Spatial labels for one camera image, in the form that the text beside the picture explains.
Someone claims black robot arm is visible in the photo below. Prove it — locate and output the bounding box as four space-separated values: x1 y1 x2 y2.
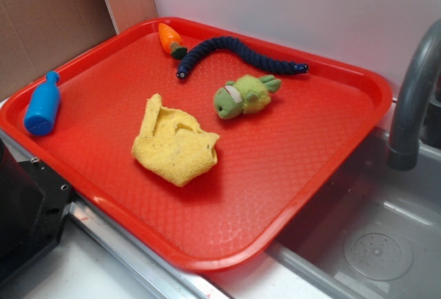
1 143 73 285

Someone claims grey toy sink basin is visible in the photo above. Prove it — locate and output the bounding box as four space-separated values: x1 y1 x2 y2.
207 114 440 298

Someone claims orange toy carrot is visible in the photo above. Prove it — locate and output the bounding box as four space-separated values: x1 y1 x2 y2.
158 23 187 60

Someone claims dark blue twisted rope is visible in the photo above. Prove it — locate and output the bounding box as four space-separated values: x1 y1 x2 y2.
176 36 310 80

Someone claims red plastic tray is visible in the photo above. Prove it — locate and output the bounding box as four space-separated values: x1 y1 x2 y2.
1 20 392 272

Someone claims brown cardboard panel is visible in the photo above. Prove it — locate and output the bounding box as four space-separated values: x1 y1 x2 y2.
1 0 157 100

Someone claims grey toy faucet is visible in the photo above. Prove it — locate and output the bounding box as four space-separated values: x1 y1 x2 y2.
387 20 440 171

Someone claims green plush frog toy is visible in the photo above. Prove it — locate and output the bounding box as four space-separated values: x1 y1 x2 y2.
214 74 282 120

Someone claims yellow terry cloth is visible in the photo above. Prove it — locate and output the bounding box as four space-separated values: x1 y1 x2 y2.
132 94 220 187

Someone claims blue plastic bottle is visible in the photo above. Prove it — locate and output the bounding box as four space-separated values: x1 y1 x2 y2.
23 71 61 136

